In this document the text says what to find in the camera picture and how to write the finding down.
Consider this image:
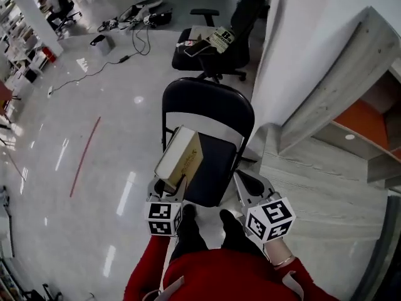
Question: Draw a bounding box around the grey wooden desk hutch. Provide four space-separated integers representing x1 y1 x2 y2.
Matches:
278 6 401 188

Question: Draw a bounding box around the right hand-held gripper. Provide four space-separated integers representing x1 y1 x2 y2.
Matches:
232 169 297 243

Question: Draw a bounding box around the person's right leg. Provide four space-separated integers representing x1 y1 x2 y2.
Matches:
219 209 267 257

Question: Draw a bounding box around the person's leg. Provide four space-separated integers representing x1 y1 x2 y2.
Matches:
219 209 267 257
169 204 209 263

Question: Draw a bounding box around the black and white paperback book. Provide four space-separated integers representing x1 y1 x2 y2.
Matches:
209 26 236 55

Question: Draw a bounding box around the grey open carry case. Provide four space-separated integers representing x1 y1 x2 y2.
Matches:
118 0 164 23

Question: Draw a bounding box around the black equipment bag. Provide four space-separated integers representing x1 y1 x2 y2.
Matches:
147 8 174 26

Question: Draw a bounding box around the red floor tape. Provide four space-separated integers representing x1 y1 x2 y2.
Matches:
69 116 102 198

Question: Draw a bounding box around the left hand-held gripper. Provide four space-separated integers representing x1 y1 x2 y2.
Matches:
143 173 189 238

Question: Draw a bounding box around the white harness strap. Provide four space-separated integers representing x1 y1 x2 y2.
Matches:
137 275 185 301

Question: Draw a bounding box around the person's right forearm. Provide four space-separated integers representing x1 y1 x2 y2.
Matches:
263 238 317 294

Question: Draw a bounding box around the black smartphone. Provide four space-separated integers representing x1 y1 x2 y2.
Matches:
183 39 211 58

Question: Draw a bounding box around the beige hardcover book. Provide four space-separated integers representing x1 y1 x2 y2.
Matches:
154 125 204 194

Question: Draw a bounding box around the red box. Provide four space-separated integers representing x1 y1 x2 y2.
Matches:
43 45 58 64

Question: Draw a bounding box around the gold bracelet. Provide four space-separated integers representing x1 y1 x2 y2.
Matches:
271 255 297 268

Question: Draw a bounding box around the black office chair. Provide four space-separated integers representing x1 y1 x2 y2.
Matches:
171 0 272 84

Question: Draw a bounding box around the flat grey board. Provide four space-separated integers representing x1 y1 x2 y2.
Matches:
187 25 220 43

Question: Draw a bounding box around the white storage shelving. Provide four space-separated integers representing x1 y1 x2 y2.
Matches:
0 0 45 85

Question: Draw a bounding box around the black floor device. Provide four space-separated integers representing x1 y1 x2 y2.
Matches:
96 16 120 33

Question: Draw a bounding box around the grey storage box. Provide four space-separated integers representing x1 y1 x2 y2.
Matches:
90 34 116 56

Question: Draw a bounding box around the person's red sweater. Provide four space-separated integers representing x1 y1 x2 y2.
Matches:
162 248 342 301

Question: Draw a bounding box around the black folding chair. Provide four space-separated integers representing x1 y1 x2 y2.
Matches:
161 77 256 208

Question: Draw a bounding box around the black power cable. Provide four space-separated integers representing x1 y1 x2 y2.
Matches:
49 23 152 92

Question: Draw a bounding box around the black swivel chair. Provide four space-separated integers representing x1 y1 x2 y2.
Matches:
46 0 83 32

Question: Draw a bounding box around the grey wood-grain desk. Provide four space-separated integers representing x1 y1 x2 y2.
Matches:
250 122 391 301

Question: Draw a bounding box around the person's left forearm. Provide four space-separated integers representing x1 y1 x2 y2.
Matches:
122 235 172 301

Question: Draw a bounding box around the person's left leg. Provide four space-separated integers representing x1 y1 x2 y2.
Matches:
169 204 209 263

